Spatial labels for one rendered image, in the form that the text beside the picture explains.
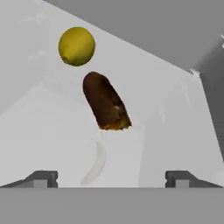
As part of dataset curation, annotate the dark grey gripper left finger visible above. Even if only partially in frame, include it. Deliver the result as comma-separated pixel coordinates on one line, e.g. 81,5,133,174
0,171,59,189

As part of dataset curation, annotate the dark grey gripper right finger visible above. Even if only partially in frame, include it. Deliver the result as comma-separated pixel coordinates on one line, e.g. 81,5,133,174
164,170,224,189

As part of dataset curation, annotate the white curved peel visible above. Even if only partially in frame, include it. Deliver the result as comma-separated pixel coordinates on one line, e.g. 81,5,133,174
80,136,108,186

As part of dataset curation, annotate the yellow lemon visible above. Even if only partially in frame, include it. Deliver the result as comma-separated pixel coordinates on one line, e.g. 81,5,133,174
58,26,96,67

